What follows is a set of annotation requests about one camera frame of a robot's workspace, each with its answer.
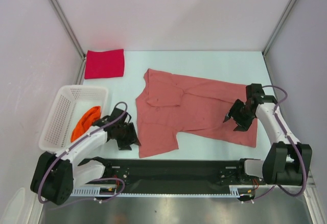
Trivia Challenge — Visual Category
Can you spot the salmon pink t shirt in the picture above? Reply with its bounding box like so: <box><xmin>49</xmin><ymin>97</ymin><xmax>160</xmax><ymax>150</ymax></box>
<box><xmin>136</xmin><ymin>69</ymin><xmax>258</xmax><ymax>158</ymax></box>

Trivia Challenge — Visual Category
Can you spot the folded red t shirt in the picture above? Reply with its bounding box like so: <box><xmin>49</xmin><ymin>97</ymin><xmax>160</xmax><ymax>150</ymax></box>
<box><xmin>84</xmin><ymin>49</ymin><xmax>125</xmax><ymax>79</ymax></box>

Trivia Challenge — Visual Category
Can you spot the orange t shirt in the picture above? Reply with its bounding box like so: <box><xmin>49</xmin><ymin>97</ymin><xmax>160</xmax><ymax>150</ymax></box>
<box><xmin>70</xmin><ymin>106</ymin><xmax>101</xmax><ymax>143</ymax></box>

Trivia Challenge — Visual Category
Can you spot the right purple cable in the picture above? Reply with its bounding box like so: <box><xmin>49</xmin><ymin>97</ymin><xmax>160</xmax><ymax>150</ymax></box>
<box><xmin>255</xmin><ymin>85</ymin><xmax>307</xmax><ymax>204</ymax></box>

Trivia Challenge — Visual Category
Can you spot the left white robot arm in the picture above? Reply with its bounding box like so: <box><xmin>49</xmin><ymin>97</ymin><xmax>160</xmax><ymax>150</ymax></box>
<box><xmin>30</xmin><ymin>106</ymin><xmax>140</xmax><ymax>206</ymax></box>

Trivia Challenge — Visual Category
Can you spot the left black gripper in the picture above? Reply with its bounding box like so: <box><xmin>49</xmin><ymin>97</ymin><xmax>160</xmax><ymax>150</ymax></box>
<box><xmin>115</xmin><ymin>122</ymin><xmax>141</xmax><ymax>151</ymax></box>

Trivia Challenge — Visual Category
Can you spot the white slotted cable duct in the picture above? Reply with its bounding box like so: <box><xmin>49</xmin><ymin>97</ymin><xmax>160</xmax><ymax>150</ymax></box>
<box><xmin>68</xmin><ymin>185</ymin><xmax>256</xmax><ymax>198</ymax></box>

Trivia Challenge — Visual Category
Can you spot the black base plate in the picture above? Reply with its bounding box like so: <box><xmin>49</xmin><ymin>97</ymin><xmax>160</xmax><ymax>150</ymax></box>
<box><xmin>96</xmin><ymin>157</ymin><xmax>265</xmax><ymax>195</ymax></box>

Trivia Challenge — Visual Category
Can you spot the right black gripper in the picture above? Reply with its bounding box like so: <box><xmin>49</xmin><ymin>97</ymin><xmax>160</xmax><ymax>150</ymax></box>
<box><xmin>224</xmin><ymin>98</ymin><xmax>255</xmax><ymax>132</ymax></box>

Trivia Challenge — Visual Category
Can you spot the purple cable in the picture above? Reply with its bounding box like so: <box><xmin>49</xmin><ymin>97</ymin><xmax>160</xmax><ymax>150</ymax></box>
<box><xmin>37</xmin><ymin>102</ymin><xmax>128</xmax><ymax>209</ymax></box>
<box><xmin>255</xmin><ymin>85</ymin><xmax>307</xmax><ymax>204</ymax></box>

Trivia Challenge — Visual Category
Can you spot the white plastic basket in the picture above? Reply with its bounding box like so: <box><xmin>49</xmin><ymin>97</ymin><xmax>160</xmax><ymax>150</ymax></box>
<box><xmin>38</xmin><ymin>85</ymin><xmax>108</xmax><ymax>152</ymax></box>

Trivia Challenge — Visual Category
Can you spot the left aluminium frame post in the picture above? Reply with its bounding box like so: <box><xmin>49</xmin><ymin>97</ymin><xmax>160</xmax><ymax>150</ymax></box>
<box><xmin>37</xmin><ymin>0</ymin><xmax>86</xmax><ymax>59</ymax></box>

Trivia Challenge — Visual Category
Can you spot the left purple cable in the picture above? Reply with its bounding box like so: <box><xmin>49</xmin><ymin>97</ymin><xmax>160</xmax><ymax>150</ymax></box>
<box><xmin>37</xmin><ymin>102</ymin><xmax>128</xmax><ymax>209</ymax></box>

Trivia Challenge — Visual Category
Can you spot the right aluminium frame post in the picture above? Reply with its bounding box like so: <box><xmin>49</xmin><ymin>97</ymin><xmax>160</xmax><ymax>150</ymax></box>
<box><xmin>262</xmin><ymin>0</ymin><xmax>298</xmax><ymax>58</ymax></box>

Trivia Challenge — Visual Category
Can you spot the aluminium frame post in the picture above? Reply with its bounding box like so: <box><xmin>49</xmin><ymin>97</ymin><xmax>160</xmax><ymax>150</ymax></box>
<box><xmin>262</xmin><ymin>0</ymin><xmax>298</xmax><ymax>58</ymax></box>
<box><xmin>37</xmin><ymin>0</ymin><xmax>86</xmax><ymax>59</ymax></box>

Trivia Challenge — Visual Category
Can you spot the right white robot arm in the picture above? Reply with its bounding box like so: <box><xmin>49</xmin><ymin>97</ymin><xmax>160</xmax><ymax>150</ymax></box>
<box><xmin>224</xmin><ymin>84</ymin><xmax>312</xmax><ymax>186</ymax></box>

